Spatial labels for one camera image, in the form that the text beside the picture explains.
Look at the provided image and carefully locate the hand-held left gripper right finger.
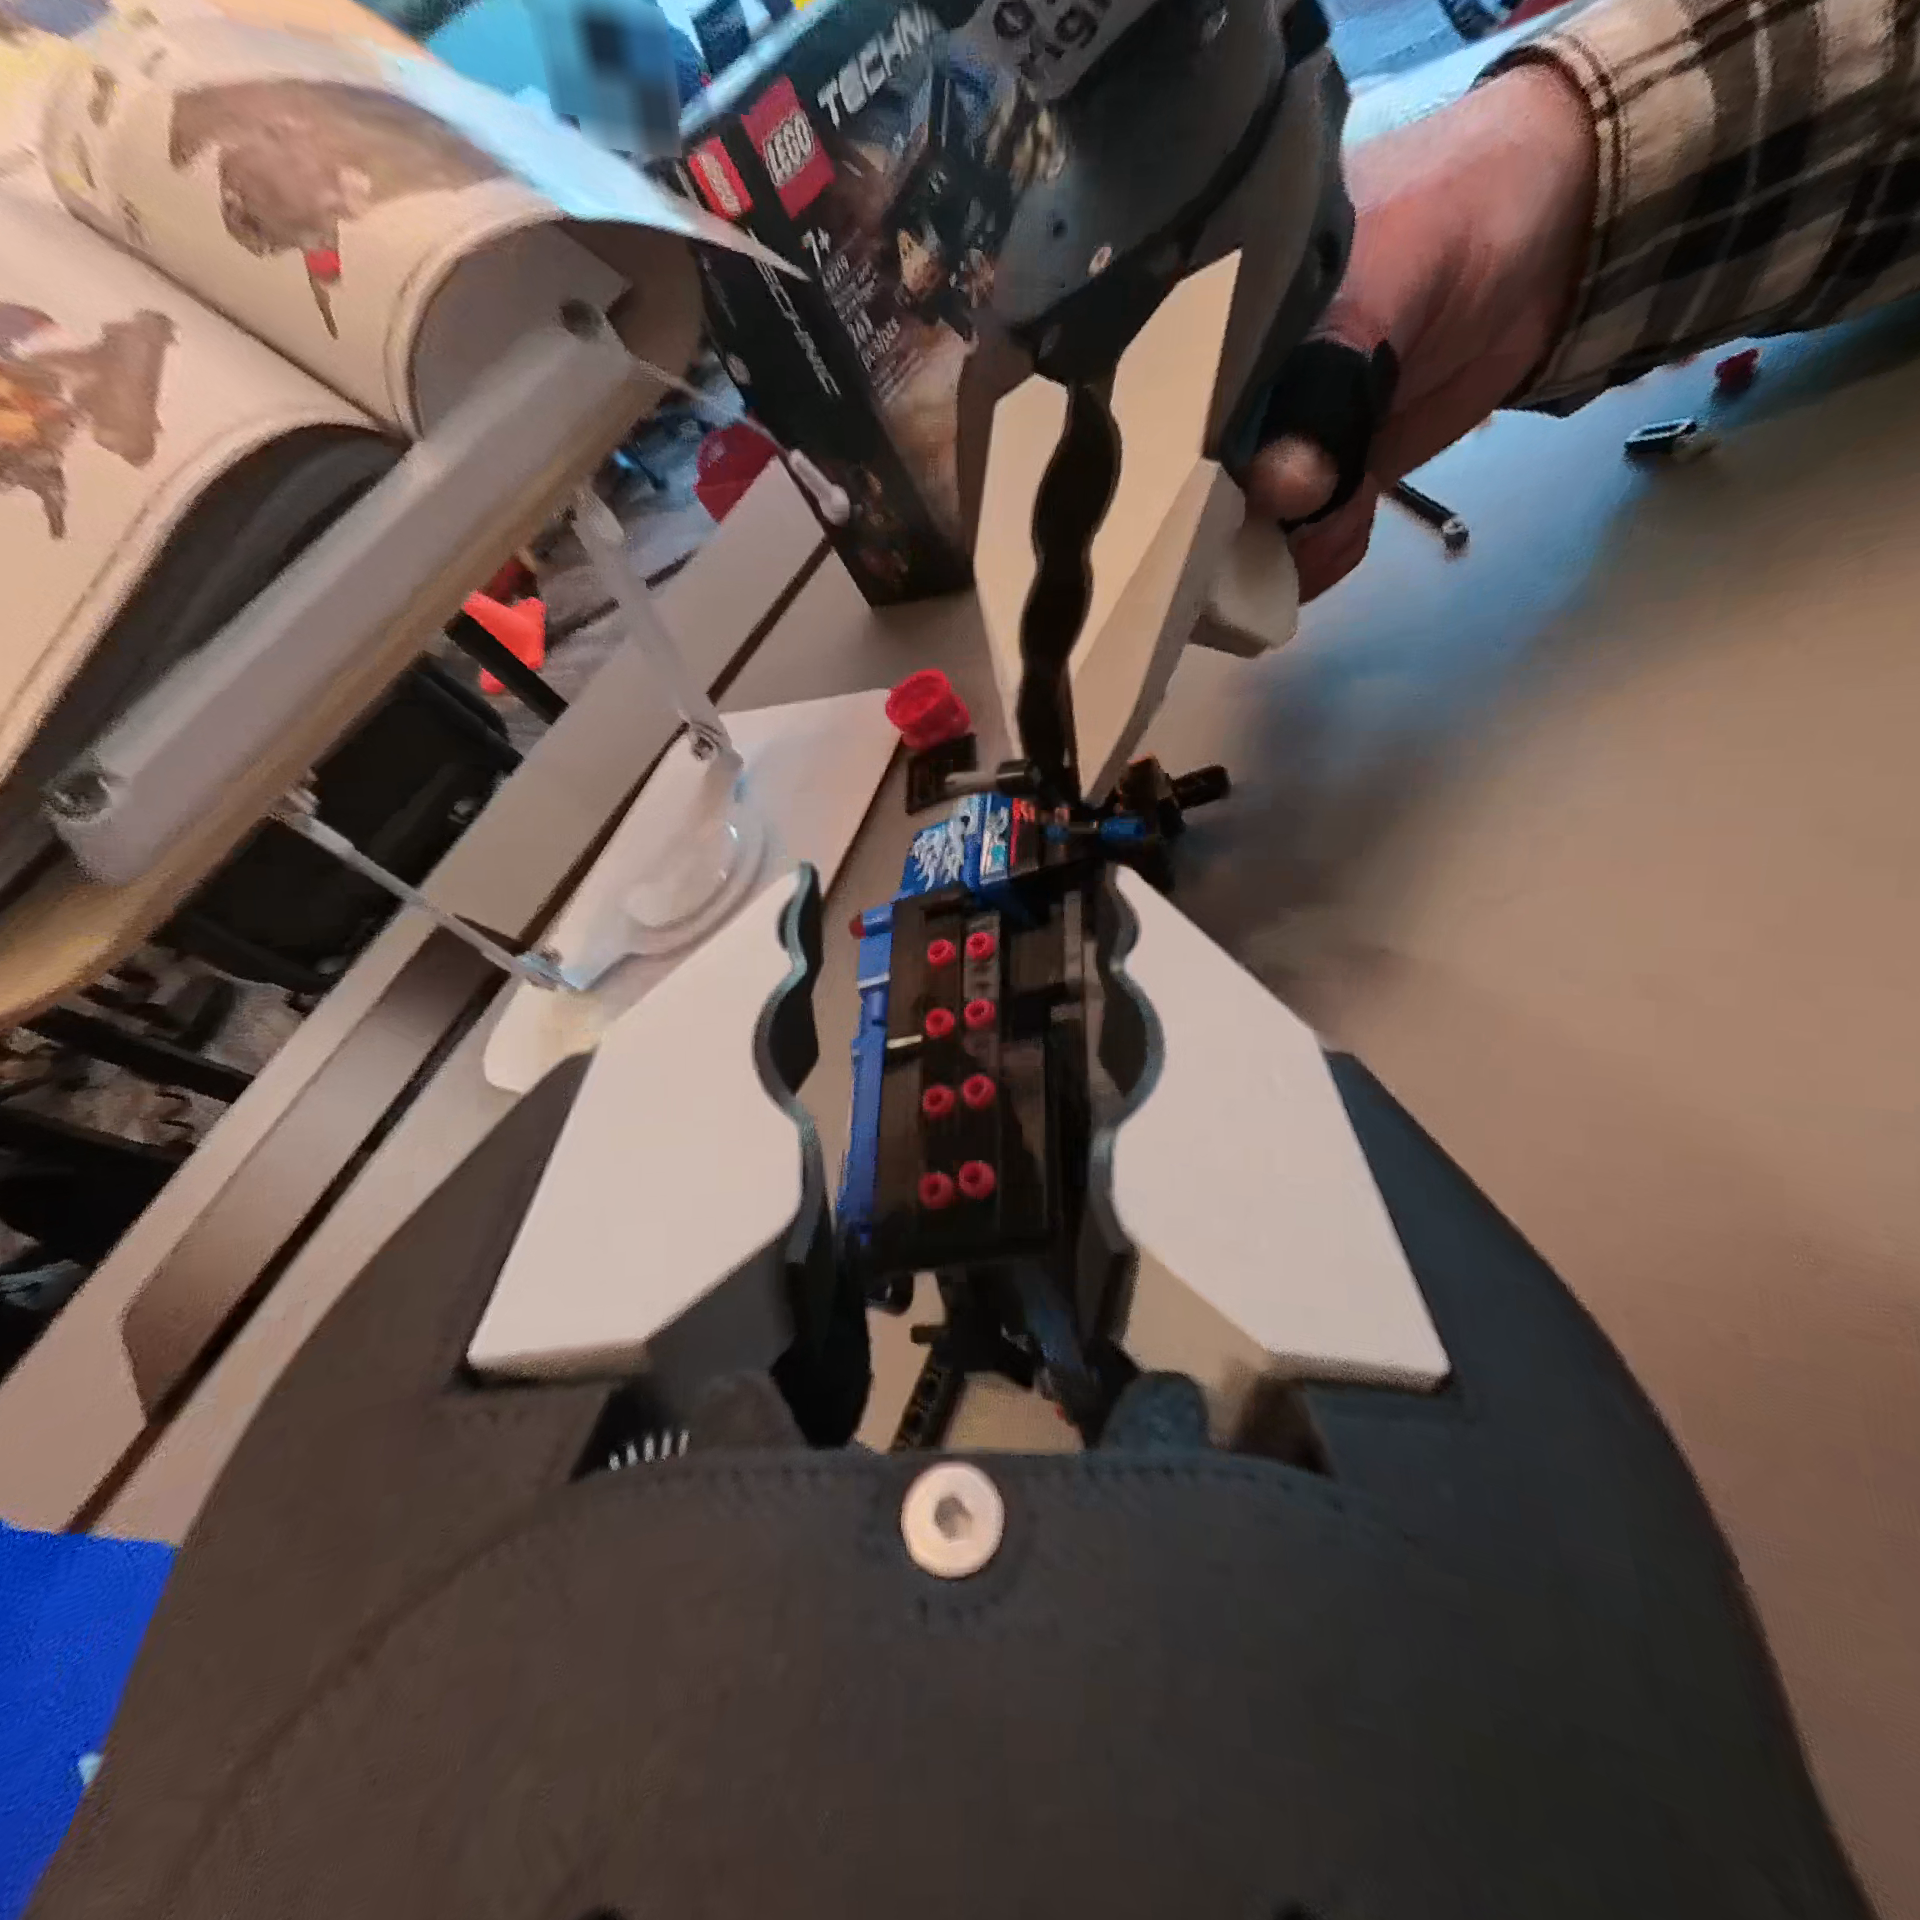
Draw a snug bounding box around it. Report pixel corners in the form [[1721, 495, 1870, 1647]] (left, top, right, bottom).
[[1079, 866, 1453, 1394]]

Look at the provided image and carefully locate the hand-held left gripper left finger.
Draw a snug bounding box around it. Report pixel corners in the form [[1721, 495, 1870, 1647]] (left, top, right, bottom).
[[463, 863, 833, 1389]]

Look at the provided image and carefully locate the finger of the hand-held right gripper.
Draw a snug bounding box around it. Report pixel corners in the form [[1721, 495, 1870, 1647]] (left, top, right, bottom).
[[970, 372, 1125, 789], [1066, 247, 1255, 810]]

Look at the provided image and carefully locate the black and blue brick car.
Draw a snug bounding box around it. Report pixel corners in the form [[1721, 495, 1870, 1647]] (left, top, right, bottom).
[[832, 757, 1232, 1443]]

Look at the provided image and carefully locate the person's right hand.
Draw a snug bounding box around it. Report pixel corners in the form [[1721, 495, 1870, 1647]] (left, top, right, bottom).
[[1245, 60, 1599, 601]]

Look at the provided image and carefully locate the black toy brick box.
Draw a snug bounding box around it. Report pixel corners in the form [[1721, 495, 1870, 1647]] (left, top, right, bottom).
[[681, 0, 1081, 608]]

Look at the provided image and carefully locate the red bucket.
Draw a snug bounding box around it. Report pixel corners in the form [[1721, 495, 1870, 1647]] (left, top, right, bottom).
[[695, 424, 782, 523]]

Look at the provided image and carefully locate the white book stand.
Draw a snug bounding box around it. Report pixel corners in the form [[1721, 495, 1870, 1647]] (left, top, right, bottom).
[[0, 211, 915, 1098]]

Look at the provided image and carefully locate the black office chair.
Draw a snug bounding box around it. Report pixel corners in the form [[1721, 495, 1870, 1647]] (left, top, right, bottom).
[[150, 651, 527, 993]]

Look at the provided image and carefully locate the orange cone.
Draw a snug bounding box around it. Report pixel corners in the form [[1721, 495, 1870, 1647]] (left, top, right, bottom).
[[457, 589, 549, 700]]

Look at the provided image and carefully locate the blue storage bin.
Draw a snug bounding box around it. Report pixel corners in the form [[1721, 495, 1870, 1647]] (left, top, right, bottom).
[[0, 1522, 182, 1920]]

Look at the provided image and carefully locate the building instruction booklet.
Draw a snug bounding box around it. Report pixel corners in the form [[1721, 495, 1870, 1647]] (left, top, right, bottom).
[[0, 0, 811, 753]]

